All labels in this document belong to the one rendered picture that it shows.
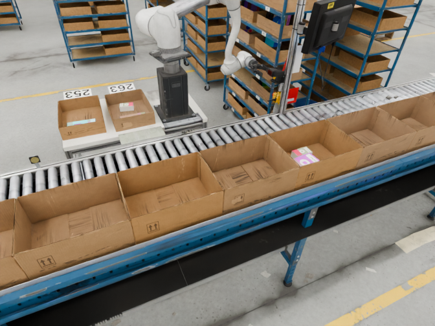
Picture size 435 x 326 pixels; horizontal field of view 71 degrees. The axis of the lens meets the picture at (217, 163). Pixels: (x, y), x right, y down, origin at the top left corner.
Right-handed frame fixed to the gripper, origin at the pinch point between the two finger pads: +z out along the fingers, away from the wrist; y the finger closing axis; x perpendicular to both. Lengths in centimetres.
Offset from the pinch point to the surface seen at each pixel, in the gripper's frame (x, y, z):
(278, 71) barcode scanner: -13.2, -7.7, 26.9
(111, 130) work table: 20, -125, 6
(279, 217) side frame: 16, -63, 120
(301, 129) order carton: -7, -30, 87
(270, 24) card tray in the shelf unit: -25.8, 22.1, -32.8
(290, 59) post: -22.6, -1.6, 30.9
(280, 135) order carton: -7, -44, 87
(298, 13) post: -52, -2, 31
